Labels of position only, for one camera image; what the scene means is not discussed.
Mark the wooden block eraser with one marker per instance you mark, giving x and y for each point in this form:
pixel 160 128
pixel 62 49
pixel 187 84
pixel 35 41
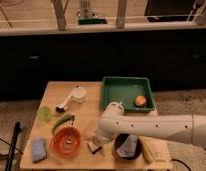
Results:
pixel 94 147

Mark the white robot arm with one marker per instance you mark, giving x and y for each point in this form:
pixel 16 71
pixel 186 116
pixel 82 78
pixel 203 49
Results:
pixel 187 129

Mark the white paper cup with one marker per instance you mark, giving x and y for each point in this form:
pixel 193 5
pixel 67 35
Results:
pixel 79 94

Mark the small green cup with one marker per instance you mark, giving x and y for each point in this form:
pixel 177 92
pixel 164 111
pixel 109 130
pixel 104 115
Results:
pixel 44 114

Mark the green plastic tray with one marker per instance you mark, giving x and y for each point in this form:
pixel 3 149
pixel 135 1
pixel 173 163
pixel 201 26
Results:
pixel 126 90

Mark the orange round fruit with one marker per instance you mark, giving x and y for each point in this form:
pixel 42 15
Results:
pixel 140 101

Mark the white dish brush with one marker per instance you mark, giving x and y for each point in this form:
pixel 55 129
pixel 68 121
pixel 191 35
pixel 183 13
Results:
pixel 63 106

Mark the dark brown plate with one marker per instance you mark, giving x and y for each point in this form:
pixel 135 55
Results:
pixel 119 141

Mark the wooden table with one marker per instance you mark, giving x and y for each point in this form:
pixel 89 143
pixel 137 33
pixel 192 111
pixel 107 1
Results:
pixel 87 115

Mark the metal spoon in bowl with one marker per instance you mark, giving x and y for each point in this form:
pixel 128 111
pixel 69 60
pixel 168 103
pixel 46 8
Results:
pixel 69 140

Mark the orange bowl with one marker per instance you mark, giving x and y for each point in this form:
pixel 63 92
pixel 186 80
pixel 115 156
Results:
pixel 59 147

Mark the grey cloth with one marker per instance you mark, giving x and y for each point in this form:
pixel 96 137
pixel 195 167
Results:
pixel 128 148

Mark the yellow corn cob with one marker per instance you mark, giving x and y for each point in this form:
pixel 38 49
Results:
pixel 148 150

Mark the blue sponge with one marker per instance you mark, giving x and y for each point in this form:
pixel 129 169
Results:
pixel 38 151

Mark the black stand pole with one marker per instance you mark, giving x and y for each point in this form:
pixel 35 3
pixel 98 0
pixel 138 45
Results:
pixel 17 130

